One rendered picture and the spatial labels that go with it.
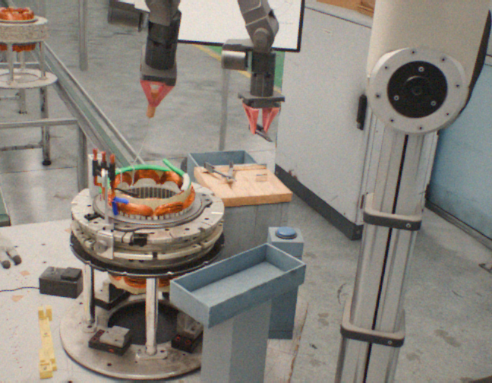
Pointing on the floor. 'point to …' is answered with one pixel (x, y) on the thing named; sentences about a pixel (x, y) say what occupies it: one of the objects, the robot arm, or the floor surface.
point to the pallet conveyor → (80, 110)
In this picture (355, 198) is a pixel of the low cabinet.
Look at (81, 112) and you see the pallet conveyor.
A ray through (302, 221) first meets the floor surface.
